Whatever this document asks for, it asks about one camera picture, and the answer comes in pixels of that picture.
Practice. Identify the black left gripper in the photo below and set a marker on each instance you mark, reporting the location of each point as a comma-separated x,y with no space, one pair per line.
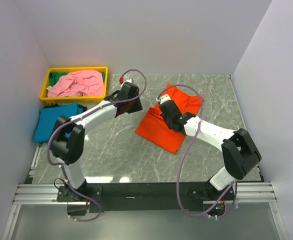
138,106

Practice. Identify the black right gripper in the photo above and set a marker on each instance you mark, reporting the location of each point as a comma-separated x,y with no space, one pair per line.
165,118

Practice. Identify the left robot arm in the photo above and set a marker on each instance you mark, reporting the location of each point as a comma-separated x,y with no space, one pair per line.
66,143

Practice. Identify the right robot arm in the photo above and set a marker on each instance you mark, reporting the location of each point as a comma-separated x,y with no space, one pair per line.
240,154

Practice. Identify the pink t-shirt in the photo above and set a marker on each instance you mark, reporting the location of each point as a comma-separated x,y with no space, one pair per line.
75,91

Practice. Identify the green t-shirt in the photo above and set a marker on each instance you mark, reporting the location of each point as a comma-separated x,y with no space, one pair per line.
83,78

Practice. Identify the folded blue t-shirt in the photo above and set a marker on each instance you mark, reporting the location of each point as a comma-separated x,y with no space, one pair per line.
46,122

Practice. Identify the yellow plastic bin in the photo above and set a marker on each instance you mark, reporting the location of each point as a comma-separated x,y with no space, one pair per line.
43,95

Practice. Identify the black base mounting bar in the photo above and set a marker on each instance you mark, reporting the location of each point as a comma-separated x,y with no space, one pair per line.
140,196

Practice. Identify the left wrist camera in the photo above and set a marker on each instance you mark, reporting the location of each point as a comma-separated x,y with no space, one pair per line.
128,90

